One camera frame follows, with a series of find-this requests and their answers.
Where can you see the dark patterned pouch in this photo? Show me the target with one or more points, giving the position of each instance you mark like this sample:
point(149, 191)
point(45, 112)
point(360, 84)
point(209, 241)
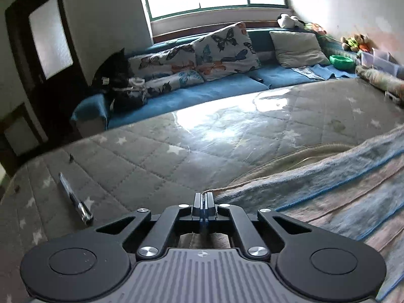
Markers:
point(129, 96)

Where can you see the long butterfly print pillow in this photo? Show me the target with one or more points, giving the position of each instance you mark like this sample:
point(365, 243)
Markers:
point(161, 61)

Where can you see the panda plush toy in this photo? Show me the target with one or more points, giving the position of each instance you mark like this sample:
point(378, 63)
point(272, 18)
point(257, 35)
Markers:
point(288, 20)

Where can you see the green bowl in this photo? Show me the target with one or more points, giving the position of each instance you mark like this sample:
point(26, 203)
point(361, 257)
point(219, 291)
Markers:
point(342, 62)

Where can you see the dark wooden door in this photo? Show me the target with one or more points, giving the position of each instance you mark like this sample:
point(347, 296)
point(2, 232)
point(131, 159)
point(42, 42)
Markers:
point(41, 69)

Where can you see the blue sofa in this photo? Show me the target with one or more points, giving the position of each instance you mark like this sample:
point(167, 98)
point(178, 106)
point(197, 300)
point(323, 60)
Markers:
point(221, 88)

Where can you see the clear plastic storage box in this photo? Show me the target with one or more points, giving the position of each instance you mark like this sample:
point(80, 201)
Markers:
point(380, 61)

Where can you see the blue pink striped towel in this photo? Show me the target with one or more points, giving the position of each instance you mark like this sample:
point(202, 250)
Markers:
point(331, 189)

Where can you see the grey square pillow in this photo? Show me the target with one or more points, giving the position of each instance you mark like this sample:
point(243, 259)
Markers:
point(298, 49)

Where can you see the brown green plush toys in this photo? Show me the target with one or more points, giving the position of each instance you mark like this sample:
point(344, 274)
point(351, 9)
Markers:
point(355, 41)

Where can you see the colourful plush toy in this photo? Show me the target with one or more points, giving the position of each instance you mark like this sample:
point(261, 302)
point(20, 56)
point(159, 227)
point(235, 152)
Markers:
point(315, 28)

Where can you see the grey star-print mattress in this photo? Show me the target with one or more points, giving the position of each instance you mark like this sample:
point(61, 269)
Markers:
point(142, 161)

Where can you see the rolled patterned blanket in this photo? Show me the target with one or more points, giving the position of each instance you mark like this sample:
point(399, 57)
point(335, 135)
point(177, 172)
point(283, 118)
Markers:
point(383, 82)

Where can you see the light blue patterned cloth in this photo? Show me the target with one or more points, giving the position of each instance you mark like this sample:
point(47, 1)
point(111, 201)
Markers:
point(312, 72)

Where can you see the large butterfly print pillow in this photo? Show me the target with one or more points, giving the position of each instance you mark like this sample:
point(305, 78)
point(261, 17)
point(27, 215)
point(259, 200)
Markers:
point(227, 50)

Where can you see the black bag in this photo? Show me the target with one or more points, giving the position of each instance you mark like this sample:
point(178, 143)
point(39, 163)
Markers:
point(113, 68)

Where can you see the small butterfly print pillow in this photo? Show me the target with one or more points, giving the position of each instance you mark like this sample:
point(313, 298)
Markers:
point(173, 82)

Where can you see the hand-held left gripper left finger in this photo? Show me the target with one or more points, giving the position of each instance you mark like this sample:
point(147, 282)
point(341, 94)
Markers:
point(200, 206)

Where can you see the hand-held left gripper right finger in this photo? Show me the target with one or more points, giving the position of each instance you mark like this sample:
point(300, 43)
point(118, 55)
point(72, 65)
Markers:
point(209, 206)

